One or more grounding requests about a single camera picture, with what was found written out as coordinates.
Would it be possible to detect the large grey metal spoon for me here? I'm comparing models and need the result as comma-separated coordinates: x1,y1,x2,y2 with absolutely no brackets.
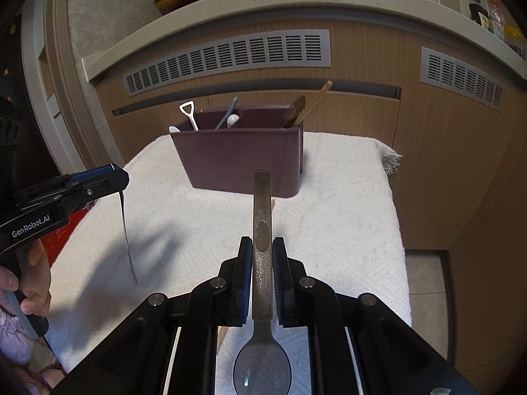
233,170,291,394

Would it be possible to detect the small metal shovel spoon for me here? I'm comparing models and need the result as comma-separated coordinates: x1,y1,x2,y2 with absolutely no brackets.
179,101,199,131

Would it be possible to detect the long wooden chopstick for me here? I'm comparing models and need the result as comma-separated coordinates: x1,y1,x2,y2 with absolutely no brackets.
293,80,333,126

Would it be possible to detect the person's left hand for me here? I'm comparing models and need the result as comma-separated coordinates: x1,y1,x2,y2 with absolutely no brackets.
1,239,52,317

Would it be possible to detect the red floor mat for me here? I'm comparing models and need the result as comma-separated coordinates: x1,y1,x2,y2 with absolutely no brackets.
41,209,88,266

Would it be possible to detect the white textured table cloth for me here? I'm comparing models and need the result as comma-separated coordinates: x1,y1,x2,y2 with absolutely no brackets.
46,133,412,375

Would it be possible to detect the maroon plastic utensil holder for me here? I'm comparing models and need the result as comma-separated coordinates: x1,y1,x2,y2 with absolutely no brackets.
172,104,304,198

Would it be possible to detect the grey blue plastic spoon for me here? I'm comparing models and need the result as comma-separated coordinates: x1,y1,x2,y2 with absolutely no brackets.
214,96,238,130

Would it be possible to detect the wooden spoon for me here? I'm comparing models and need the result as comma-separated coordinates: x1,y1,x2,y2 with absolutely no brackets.
281,95,305,128

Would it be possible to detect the long grey vent grille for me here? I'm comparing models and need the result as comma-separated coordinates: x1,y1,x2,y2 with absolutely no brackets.
123,29,331,96

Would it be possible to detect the short grey vent grille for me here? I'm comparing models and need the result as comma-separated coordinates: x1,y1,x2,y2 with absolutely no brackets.
420,46,505,112

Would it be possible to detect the dark soy sauce bottle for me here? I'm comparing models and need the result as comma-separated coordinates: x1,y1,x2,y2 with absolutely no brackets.
469,3,489,30

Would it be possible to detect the red filled jar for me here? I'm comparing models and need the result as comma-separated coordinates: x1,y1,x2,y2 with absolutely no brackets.
504,24,526,60

